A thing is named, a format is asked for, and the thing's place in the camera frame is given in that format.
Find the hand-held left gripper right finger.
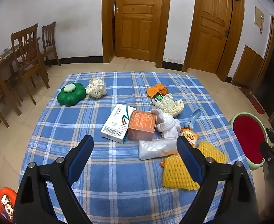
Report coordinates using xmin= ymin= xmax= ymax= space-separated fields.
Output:
xmin=176 ymin=136 xmax=260 ymax=224

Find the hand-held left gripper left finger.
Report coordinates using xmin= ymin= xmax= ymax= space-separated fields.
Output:
xmin=15 ymin=134 xmax=94 ymax=224

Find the white knotted towel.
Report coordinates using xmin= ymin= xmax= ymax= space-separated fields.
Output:
xmin=150 ymin=108 xmax=182 ymax=141

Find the orange snack packet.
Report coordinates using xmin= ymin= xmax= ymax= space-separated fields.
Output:
xmin=180 ymin=127 xmax=200 ymax=147

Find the yellow foam fruit net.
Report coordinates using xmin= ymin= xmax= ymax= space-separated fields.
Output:
xmin=161 ymin=141 xmax=227 ymax=191

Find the red stool with green rim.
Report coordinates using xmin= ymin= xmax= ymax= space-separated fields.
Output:
xmin=229 ymin=112 xmax=269 ymax=171

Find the white plastic bag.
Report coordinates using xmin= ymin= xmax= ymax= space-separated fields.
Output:
xmin=138 ymin=137 xmax=180 ymax=161

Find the blue plastic scoop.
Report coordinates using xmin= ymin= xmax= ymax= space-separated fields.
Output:
xmin=185 ymin=108 xmax=201 ymax=129

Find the blue plaid blanket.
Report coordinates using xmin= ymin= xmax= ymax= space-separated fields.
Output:
xmin=18 ymin=71 xmax=255 ymax=224

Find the white cardboard box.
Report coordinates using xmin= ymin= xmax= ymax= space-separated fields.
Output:
xmin=101 ymin=103 xmax=137 ymax=144

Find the red floor mat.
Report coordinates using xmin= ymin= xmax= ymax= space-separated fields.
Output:
xmin=252 ymin=95 xmax=266 ymax=115

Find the cream crumpled plastic bag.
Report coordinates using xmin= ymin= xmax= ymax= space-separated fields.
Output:
xmin=159 ymin=93 xmax=184 ymax=116

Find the orange cardboard box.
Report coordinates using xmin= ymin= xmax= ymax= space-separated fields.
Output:
xmin=127 ymin=110 xmax=157 ymax=141

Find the small green toy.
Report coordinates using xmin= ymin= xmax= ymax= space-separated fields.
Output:
xmin=150 ymin=96 xmax=164 ymax=105

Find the crumpled cream paper ball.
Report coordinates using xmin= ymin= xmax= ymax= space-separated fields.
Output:
xmin=86 ymin=78 xmax=107 ymax=99

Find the orange cloth bow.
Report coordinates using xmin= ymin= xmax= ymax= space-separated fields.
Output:
xmin=147 ymin=83 xmax=169 ymax=98

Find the orange printed container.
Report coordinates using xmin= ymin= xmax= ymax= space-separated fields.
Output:
xmin=0 ymin=187 xmax=17 ymax=223

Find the low wooden cabinet door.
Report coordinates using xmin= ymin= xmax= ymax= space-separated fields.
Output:
xmin=231 ymin=45 xmax=265 ymax=89

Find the wooden dining table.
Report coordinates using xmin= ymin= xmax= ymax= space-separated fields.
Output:
xmin=0 ymin=37 xmax=41 ymax=116

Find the wooden panel door with handle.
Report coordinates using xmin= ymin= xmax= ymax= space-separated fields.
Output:
xmin=182 ymin=0 xmax=245 ymax=82

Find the beige wall panel box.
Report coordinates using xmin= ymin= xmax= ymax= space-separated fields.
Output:
xmin=254 ymin=7 xmax=265 ymax=31

